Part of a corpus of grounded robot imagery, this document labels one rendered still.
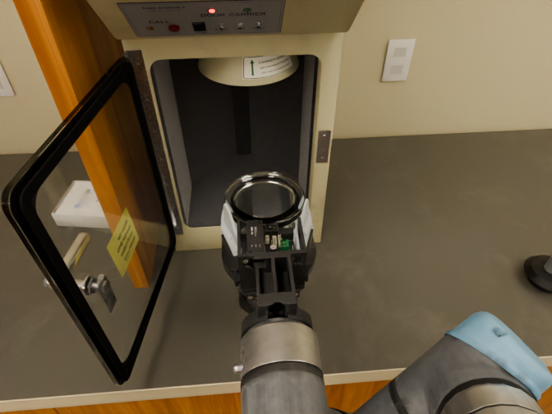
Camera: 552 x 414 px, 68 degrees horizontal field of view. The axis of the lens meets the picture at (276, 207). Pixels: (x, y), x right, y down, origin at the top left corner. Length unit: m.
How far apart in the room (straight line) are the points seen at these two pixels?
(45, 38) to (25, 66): 0.66
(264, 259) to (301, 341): 0.09
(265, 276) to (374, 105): 0.89
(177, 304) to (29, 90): 0.72
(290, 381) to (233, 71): 0.48
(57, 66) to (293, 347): 0.44
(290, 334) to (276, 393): 0.05
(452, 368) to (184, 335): 0.54
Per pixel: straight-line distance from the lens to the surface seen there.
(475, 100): 1.37
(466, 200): 1.12
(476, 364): 0.37
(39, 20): 0.58
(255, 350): 0.38
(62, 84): 0.61
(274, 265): 0.41
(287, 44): 0.65
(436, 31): 1.21
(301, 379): 0.36
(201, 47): 0.65
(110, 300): 0.59
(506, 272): 0.99
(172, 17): 0.56
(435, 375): 0.38
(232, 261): 0.49
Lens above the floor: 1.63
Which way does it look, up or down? 44 degrees down
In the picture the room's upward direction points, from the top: straight up
